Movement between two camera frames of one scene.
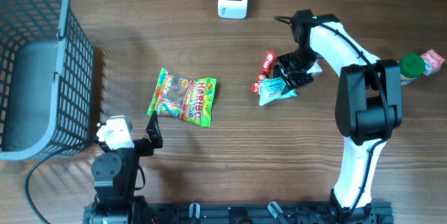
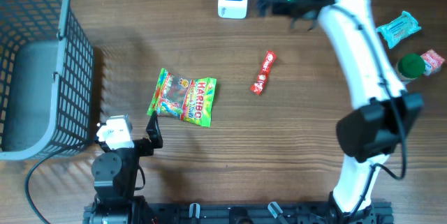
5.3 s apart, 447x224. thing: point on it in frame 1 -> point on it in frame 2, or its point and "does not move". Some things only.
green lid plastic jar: [411, 66] does not move
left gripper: [145, 147] does not move
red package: [267, 65] does not move
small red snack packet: [433, 61] does not move
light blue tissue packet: [274, 88] -> [394, 31]
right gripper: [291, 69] -> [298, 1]
